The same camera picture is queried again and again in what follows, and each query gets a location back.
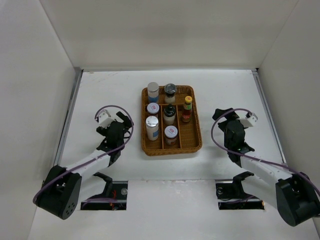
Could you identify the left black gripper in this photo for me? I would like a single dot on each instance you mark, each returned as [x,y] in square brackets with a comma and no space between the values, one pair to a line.
[125,119]

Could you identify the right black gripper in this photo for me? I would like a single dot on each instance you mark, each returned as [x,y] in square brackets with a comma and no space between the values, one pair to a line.
[230,116]

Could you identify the silver-lid white blue jar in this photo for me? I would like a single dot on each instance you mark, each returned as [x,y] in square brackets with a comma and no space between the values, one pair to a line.
[152,128]

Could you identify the jar with red-white lid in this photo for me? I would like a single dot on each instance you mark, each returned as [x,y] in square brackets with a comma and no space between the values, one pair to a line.
[153,109]

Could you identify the silver-lid blue label jar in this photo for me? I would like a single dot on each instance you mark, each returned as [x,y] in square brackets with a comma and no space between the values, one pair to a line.
[153,92]

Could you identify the black cap white bottle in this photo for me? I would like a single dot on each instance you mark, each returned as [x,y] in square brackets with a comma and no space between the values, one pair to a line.
[169,114]

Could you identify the red sauce bottle yellow cap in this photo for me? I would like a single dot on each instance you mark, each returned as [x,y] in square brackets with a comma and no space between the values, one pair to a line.
[187,109]

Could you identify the clear-lid pepper shaker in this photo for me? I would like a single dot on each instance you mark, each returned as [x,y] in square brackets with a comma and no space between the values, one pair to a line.
[170,90]

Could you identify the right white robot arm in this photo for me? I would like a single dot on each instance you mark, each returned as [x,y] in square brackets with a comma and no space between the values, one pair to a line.
[291,192]

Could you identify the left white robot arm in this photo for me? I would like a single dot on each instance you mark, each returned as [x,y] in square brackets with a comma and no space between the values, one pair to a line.
[81,184]

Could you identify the brown wicker divided tray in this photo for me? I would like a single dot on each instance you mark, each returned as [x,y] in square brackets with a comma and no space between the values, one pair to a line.
[189,138]

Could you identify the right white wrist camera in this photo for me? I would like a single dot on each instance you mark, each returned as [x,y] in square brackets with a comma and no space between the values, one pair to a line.
[250,120]

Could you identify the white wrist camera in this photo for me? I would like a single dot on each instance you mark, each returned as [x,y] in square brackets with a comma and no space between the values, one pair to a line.
[250,120]
[104,118]

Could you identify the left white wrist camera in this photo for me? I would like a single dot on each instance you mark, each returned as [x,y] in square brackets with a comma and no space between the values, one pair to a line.
[104,118]

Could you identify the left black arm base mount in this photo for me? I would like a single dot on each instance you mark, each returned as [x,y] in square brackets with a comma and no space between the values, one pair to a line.
[102,193]

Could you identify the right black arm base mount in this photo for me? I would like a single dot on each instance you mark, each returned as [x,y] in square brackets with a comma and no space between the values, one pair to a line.
[231,195]

